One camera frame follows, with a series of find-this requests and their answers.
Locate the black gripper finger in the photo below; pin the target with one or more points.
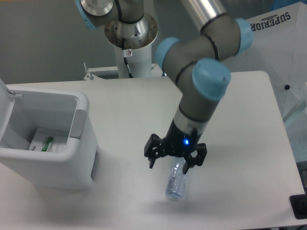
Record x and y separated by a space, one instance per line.
194 156
154 149

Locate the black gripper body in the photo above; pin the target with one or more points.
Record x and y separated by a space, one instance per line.
177 143

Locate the crushed clear plastic bottle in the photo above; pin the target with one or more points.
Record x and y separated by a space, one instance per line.
177 180

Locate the clear plastic bag green strip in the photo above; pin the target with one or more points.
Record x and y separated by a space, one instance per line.
49 140

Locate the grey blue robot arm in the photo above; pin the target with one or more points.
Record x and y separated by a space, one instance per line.
195 67

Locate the white open trash can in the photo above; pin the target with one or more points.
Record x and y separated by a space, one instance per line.
22 111

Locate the black device at edge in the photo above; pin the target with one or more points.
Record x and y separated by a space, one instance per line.
299 206

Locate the white superior umbrella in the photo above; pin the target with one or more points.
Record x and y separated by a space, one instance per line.
280 49

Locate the white metal base frame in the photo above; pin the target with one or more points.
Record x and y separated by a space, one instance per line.
142 70

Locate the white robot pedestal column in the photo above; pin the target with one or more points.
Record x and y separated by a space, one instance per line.
132 43

